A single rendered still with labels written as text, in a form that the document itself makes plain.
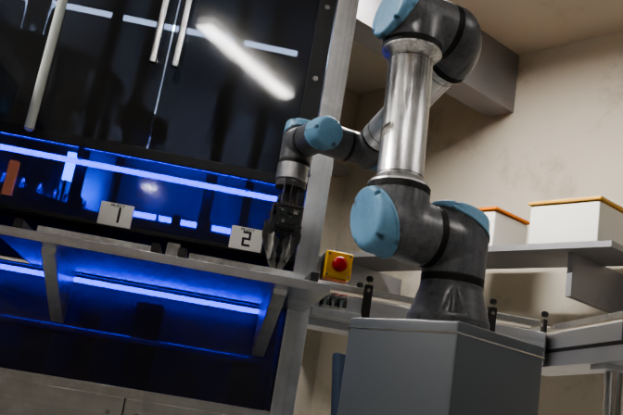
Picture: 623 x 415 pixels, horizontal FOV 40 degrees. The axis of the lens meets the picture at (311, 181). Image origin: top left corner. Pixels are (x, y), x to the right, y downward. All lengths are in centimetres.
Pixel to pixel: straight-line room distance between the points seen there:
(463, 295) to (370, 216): 22
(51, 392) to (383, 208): 106
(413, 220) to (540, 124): 397
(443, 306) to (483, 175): 405
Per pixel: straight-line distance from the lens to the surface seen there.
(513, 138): 549
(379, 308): 235
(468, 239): 154
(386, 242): 146
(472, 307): 152
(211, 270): 179
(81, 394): 218
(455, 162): 571
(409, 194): 149
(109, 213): 223
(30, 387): 220
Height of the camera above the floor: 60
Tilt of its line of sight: 15 degrees up
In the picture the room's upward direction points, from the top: 9 degrees clockwise
